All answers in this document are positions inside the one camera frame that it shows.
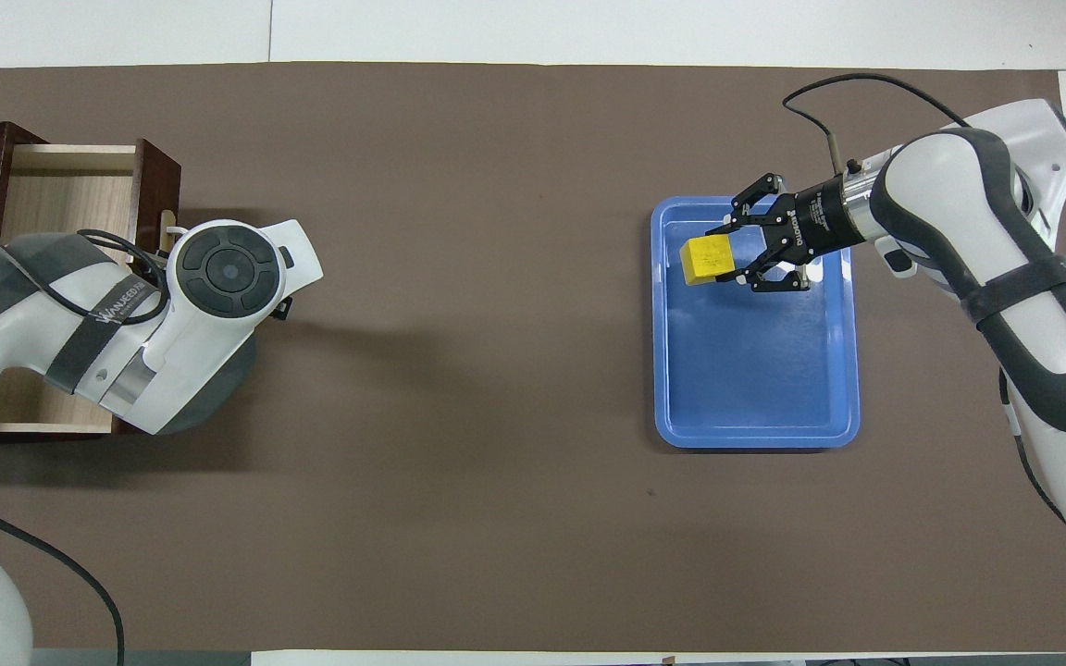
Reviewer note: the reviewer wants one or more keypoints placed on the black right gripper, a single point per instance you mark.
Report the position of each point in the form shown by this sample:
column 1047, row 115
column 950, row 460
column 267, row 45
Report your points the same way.
column 815, row 222

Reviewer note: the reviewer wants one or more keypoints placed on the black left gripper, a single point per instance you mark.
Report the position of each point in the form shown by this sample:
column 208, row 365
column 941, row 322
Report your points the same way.
column 281, row 310

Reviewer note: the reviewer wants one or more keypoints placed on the yellow block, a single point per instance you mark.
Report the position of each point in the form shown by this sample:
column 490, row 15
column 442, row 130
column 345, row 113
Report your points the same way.
column 707, row 259

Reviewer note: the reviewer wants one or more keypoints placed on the dark wooden drawer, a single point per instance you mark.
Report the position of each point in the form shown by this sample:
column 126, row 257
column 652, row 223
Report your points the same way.
column 70, row 194

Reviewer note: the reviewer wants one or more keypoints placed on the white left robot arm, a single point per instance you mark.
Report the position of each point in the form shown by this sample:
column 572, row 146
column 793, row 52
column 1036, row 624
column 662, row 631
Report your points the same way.
column 218, row 268

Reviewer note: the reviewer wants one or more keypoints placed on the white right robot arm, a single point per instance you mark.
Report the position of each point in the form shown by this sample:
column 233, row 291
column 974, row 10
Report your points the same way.
column 959, row 203

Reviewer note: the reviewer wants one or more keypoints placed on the blue plastic tray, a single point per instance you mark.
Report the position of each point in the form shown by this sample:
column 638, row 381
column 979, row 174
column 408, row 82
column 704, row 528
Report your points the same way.
column 755, row 370

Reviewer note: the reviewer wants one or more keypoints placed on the brown paper table mat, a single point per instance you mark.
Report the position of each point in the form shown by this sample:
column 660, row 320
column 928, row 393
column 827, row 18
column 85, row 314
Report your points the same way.
column 496, row 370

